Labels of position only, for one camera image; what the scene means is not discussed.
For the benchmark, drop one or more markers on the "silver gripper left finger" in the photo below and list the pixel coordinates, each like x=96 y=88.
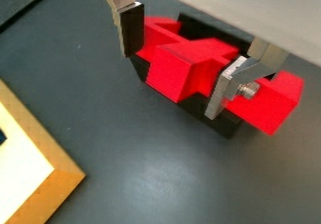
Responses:
x=129 y=19

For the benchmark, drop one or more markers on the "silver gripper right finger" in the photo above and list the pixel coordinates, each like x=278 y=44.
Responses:
x=237 y=80

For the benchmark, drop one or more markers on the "red E-shaped block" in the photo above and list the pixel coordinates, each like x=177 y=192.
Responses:
x=268 y=109

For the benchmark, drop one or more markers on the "yellow base board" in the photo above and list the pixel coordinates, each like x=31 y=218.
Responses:
x=38 y=173

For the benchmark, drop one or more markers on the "black U-shaped holder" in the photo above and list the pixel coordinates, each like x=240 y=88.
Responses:
x=181 y=63

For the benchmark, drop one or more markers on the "blue block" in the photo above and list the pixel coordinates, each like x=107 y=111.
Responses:
x=3 y=137

